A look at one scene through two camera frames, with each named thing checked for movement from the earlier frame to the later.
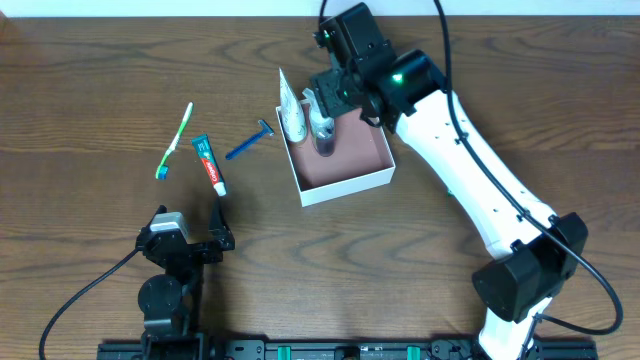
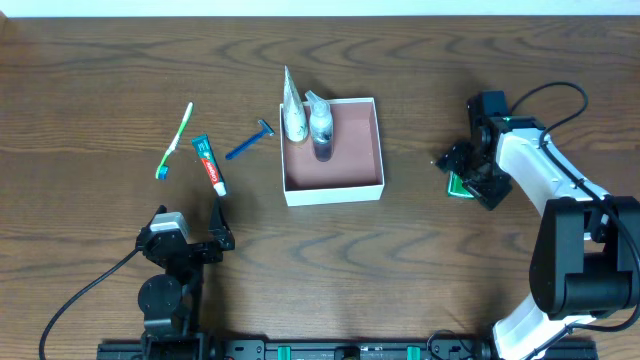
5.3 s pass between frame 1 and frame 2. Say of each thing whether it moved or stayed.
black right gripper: moved
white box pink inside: moved
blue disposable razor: stayed
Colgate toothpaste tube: stayed
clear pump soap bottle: stayed
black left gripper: stayed
